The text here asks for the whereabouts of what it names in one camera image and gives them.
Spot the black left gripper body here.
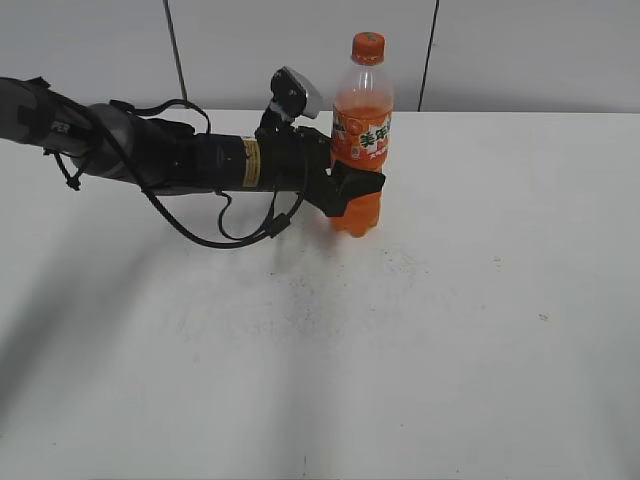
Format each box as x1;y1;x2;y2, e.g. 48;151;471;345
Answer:
255;109;348;218

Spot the orange bottle cap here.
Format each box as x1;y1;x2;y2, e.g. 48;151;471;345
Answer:
351;32;386;65

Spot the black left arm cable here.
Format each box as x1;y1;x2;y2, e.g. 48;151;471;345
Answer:
44;98;306;249

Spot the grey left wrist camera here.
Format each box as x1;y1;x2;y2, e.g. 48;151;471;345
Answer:
269;66;323;122

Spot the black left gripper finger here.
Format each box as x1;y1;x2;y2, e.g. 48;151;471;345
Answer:
331;161;386;200

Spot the orange soda plastic bottle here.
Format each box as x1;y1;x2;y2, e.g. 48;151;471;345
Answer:
331;61;394;238

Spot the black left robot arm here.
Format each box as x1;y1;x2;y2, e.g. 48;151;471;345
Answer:
1;77;385;217

